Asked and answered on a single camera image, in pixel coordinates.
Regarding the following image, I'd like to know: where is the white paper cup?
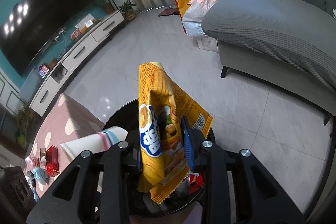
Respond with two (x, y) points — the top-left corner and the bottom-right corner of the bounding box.
(60, 126), (128, 160)

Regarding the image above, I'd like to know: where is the orange chip bag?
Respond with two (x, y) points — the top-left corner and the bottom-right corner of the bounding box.
(138, 62), (213, 204)

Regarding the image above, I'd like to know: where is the black round trash bin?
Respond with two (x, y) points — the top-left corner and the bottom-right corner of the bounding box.
(103, 100), (205, 218)

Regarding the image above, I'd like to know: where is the blue knitted cloth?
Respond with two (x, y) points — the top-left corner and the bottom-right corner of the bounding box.
(25, 167), (49, 202)

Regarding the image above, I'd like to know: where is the pink plastic bag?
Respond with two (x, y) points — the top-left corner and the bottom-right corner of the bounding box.
(25, 156), (40, 168)

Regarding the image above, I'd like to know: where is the red shiny box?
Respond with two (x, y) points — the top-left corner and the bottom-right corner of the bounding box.
(46, 145), (60, 177)

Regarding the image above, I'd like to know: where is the white blue toothpaste box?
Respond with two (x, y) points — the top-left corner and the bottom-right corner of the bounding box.
(39, 147), (47, 166)

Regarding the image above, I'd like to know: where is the pink polka dot rug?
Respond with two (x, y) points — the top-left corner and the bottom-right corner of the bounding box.
(29, 93), (104, 172)

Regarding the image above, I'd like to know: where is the large plant left of cabinet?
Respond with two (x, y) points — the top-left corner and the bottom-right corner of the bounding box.
(15, 105), (35, 148)

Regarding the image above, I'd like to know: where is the white TV cabinet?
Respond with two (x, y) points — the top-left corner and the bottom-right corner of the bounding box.
(30, 11), (125, 117)

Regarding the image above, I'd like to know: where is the grey sofa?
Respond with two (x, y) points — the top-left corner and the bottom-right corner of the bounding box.
(202, 0), (335, 119)

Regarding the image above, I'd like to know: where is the black television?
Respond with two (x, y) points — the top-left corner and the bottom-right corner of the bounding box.
(1, 0), (93, 75)

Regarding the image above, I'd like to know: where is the potted plant by cabinet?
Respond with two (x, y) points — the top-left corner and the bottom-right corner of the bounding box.
(118, 1), (137, 22)

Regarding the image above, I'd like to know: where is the white grey plastic bag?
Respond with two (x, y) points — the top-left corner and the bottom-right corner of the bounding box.
(182, 0), (217, 38)

